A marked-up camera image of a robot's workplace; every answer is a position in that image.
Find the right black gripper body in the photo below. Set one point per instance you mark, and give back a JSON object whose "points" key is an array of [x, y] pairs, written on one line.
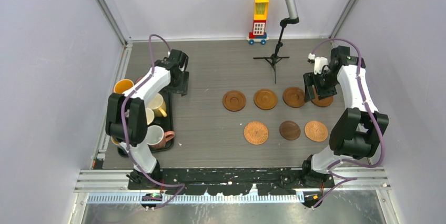
{"points": [[325, 84]]}

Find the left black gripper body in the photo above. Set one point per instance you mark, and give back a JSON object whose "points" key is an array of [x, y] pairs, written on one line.
{"points": [[179, 86]]}

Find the brown wooden coaster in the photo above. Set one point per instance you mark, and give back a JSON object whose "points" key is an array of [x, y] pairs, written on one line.
{"points": [[265, 99], [321, 102], [294, 97], [234, 100]]}

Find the black tripod microphone stand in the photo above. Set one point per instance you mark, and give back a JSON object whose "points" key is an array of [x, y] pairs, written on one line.
{"points": [[274, 58]]}

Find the white mug yellow handle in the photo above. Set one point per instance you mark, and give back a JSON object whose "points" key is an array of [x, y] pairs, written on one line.
{"points": [[158, 106]]}

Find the woven rattan coaster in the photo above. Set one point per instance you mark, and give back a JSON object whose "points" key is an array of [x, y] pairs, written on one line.
{"points": [[256, 133], [316, 131]]}

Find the black plastic tray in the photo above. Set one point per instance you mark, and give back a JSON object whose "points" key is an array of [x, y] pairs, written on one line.
{"points": [[165, 122]]}

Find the white mug terracotta handle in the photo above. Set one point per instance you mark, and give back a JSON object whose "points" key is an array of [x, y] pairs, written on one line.
{"points": [[157, 138]]}

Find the cream white mug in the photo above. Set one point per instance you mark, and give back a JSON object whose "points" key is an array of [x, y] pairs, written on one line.
{"points": [[150, 116]]}

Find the blue mug orange inside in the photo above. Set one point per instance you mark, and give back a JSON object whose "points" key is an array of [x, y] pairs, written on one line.
{"points": [[115, 141]]}

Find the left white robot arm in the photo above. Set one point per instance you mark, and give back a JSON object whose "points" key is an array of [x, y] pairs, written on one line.
{"points": [[126, 113]]}

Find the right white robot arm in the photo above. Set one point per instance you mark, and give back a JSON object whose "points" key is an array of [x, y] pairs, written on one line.
{"points": [[359, 131]]}

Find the dark walnut coaster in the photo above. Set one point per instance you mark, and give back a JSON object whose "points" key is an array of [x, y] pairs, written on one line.
{"points": [[289, 130]]}

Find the white floral mug orange inside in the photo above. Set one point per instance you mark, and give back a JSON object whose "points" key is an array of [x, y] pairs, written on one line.
{"points": [[123, 85]]}

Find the toy block tower on wheels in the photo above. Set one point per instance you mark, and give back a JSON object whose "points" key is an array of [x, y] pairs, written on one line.
{"points": [[258, 32]]}

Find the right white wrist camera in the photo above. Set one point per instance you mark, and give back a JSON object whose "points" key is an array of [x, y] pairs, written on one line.
{"points": [[318, 63]]}

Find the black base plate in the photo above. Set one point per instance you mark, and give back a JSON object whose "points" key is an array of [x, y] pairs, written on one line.
{"points": [[238, 181]]}

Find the aluminium front rail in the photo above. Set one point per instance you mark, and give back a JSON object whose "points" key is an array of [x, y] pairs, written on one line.
{"points": [[110, 186]]}

